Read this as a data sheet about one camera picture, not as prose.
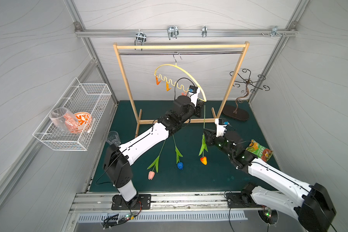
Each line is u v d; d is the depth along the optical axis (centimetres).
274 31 77
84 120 66
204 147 77
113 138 93
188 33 80
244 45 63
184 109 55
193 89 61
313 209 38
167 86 86
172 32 75
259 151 88
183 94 58
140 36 78
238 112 110
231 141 57
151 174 80
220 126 67
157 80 91
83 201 75
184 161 86
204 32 78
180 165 84
